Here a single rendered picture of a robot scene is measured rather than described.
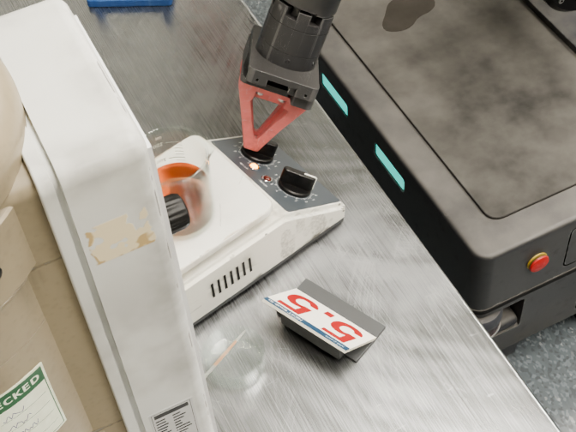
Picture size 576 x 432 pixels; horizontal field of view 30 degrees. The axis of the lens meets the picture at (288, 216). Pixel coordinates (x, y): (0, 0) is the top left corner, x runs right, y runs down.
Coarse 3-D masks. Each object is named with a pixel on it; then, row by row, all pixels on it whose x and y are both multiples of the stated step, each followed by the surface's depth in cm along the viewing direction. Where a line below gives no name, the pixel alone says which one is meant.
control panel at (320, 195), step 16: (224, 144) 103; (240, 144) 104; (240, 160) 101; (288, 160) 105; (256, 176) 100; (272, 176) 101; (272, 192) 99; (320, 192) 102; (288, 208) 97; (304, 208) 98
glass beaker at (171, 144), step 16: (160, 128) 90; (176, 128) 90; (160, 144) 91; (176, 144) 91; (192, 144) 91; (208, 144) 89; (160, 160) 92; (176, 160) 93; (192, 160) 93; (208, 160) 89; (192, 176) 87; (208, 176) 90; (176, 192) 87; (192, 192) 88; (208, 192) 90; (192, 208) 90; (208, 208) 92; (192, 224) 91; (208, 224) 93
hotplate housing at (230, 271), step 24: (264, 192) 98; (288, 216) 97; (312, 216) 99; (336, 216) 102; (240, 240) 94; (264, 240) 96; (288, 240) 98; (312, 240) 102; (216, 264) 94; (240, 264) 95; (264, 264) 98; (192, 288) 93; (216, 288) 95; (240, 288) 98; (192, 312) 95
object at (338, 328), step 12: (276, 300) 95; (288, 300) 96; (300, 300) 97; (300, 312) 94; (312, 312) 95; (324, 312) 96; (312, 324) 93; (324, 324) 94; (336, 324) 95; (348, 324) 96; (336, 336) 92; (348, 336) 93; (360, 336) 94
